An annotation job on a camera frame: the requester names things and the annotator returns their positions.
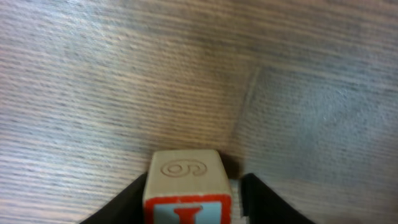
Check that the red I block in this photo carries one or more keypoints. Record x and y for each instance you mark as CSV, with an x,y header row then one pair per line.
x,y
187,186

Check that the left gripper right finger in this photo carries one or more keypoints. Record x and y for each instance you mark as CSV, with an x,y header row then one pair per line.
x,y
261,205

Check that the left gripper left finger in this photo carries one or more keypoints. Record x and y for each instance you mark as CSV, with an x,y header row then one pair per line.
x,y
125,208

